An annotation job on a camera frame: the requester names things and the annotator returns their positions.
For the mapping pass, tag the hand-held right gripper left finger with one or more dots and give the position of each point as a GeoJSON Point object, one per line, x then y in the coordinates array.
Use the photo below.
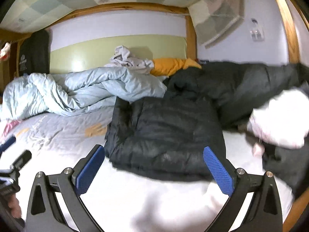
{"type": "Point", "coordinates": [89, 169]}

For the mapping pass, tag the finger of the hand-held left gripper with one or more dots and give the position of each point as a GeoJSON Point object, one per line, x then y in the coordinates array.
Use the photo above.
{"type": "Point", "coordinates": [22, 159]}
{"type": "Point", "coordinates": [7, 143]}

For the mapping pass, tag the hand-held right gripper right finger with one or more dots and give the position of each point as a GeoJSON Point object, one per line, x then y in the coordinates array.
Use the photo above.
{"type": "Point", "coordinates": [218, 171]}

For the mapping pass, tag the black puffer jacket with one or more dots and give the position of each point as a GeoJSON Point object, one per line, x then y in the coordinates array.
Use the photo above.
{"type": "Point", "coordinates": [164, 135]}

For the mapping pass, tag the person's left hand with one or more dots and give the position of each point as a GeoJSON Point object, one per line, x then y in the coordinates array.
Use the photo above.
{"type": "Point", "coordinates": [15, 206]}

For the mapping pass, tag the pink cloth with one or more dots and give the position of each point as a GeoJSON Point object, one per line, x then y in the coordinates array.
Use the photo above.
{"type": "Point", "coordinates": [9, 125]}

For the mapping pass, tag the small pink object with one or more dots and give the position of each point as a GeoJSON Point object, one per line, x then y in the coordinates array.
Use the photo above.
{"type": "Point", "coordinates": [257, 149]}

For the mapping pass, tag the dark cloth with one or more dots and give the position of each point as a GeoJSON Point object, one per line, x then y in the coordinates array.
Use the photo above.
{"type": "Point", "coordinates": [284, 164]}

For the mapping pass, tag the light blue duvet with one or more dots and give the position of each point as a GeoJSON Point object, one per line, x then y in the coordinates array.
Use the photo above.
{"type": "Point", "coordinates": [72, 89]}

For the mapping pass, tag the white pink garment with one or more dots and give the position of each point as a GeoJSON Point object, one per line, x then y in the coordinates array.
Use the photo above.
{"type": "Point", "coordinates": [282, 116]}

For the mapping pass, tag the dark green coat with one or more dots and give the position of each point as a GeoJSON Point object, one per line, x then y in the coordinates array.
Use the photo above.
{"type": "Point", "coordinates": [241, 84]}

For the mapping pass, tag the red white plush toy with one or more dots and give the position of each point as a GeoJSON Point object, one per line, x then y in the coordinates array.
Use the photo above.
{"type": "Point", "coordinates": [5, 50]}

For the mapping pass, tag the black hanging garment bag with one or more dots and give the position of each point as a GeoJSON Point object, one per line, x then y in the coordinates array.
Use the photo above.
{"type": "Point", "coordinates": [33, 53]}

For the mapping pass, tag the yellow pillow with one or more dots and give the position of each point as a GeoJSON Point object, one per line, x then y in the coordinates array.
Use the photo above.
{"type": "Point", "coordinates": [169, 66]}

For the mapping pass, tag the pale grey hoodie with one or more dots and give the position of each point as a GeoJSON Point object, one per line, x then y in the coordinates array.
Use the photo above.
{"type": "Point", "coordinates": [125, 58]}

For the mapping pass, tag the plaid tied curtain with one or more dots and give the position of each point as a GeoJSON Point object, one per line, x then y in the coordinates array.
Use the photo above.
{"type": "Point", "coordinates": [217, 17]}

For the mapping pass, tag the wooden bed frame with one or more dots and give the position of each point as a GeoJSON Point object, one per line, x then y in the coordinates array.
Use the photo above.
{"type": "Point", "coordinates": [190, 36]}

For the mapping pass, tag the white wall power socket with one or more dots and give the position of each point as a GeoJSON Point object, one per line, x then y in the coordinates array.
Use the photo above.
{"type": "Point", "coordinates": [257, 33]}

